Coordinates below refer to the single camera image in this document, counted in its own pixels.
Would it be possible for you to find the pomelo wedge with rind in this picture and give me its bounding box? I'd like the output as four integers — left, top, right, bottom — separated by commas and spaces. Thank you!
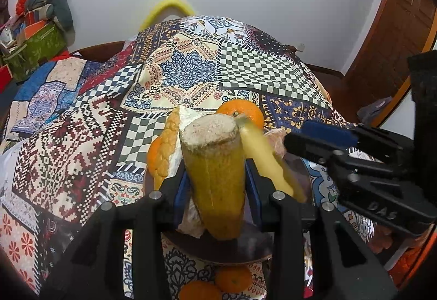
147, 106, 204, 239

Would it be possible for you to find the large orange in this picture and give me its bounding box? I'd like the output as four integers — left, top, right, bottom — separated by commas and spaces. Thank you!
147, 136, 161, 176
215, 99, 264, 129

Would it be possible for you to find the small tangerine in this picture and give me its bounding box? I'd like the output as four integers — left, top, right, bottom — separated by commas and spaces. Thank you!
215, 265, 253, 293
179, 281, 222, 300

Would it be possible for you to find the purple round plate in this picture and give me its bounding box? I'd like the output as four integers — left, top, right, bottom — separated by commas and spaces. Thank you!
143, 152, 315, 266

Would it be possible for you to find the patchwork patterned tablecloth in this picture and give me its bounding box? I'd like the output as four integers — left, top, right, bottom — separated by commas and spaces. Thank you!
1, 15, 347, 296

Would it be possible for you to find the wooden door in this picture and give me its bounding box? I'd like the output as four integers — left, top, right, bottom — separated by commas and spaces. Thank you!
344, 0, 436, 123

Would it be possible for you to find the blue patchwork bed quilt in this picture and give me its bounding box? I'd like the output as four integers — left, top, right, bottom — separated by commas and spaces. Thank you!
3, 57, 138, 140

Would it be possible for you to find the red box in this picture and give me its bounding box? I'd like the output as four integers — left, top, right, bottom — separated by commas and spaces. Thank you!
0, 65, 13, 93

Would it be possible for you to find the green storage box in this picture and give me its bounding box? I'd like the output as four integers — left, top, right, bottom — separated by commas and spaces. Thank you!
3, 23, 67, 82

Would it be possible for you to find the grey plush toy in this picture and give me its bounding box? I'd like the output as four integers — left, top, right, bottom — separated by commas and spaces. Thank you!
24, 0, 76, 46

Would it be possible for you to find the red plastic bag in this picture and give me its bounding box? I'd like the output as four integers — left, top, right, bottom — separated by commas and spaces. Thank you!
16, 0, 27, 16

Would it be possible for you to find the white wall socket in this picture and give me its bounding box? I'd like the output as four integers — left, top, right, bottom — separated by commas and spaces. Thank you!
297, 43, 305, 52

